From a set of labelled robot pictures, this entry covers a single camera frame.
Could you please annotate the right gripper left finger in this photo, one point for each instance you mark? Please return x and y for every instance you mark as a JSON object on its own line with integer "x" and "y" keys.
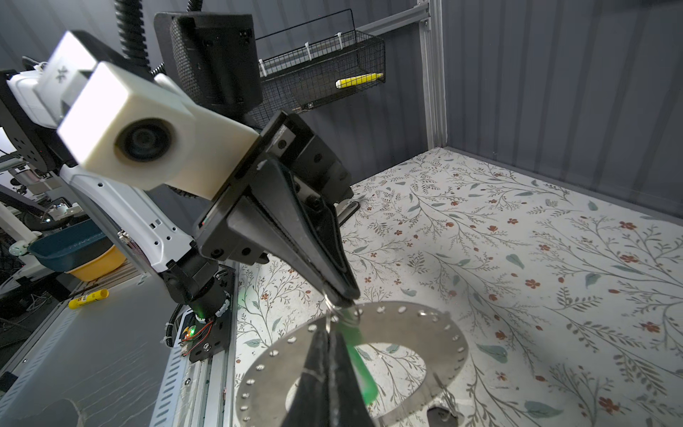
{"x": 310, "y": 406}

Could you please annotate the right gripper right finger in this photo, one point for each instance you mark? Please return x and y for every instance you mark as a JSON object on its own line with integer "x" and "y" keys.
{"x": 346, "y": 407}

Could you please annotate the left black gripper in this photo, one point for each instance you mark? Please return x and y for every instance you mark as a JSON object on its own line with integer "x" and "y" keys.
{"x": 280, "y": 200}

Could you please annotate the green key tag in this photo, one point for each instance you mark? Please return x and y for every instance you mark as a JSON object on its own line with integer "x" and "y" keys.
{"x": 367, "y": 385}

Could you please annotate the metal perforated ring disc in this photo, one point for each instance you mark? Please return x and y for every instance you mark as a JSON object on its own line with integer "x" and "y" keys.
{"x": 429, "y": 333}

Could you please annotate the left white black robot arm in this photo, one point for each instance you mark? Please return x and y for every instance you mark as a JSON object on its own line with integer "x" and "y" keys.
{"x": 212, "y": 58}

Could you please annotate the yellow marker in basket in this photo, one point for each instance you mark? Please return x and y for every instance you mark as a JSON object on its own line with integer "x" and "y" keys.
{"x": 364, "y": 79}

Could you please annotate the yellow marker on bench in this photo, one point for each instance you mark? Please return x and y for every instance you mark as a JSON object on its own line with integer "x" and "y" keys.
{"x": 89, "y": 299}

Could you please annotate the teal and yellow bins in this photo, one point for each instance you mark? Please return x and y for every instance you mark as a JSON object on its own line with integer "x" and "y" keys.
{"x": 81, "y": 250}

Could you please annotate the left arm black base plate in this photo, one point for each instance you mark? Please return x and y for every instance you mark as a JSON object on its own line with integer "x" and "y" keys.
{"x": 202, "y": 338}

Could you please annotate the white slotted cable duct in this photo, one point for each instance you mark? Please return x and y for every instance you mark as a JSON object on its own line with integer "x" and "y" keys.
{"x": 168, "y": 396}

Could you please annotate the black wire wall basket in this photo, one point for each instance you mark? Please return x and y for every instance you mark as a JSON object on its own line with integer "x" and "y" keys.
{"x": 299, "y": 65}

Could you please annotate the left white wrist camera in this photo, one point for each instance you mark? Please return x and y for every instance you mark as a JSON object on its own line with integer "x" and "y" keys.
{"x": 145, "y": 134}

